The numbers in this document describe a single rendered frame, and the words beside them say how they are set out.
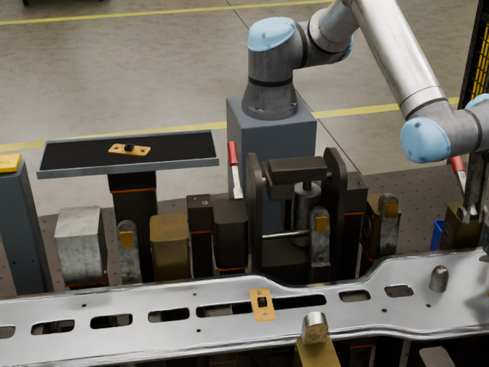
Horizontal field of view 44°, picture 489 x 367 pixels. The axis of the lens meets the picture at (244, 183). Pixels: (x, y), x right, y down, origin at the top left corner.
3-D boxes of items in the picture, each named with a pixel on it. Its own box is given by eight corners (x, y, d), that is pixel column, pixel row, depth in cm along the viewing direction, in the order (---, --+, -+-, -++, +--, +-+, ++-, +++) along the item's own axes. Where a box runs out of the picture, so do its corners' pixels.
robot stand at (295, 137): (228, 215, 188) (225, 97, 167) (289, 207, 191) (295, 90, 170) (242, 254, 171) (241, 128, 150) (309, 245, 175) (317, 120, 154)
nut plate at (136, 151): (107, 153, 127) (106, 148, 126) (114, 144, 130) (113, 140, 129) (145, 156, 125) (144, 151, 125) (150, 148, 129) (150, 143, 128)
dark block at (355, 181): (330, 338, 144) (345, 189, 122) (322, 317, 149) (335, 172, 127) (350, 335, 144) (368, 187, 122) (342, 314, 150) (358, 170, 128)
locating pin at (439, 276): (431, 299, 114) (437, 272, 110) (425, 287, 116) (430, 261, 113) (447, 297, 114) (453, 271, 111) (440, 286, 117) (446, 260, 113)
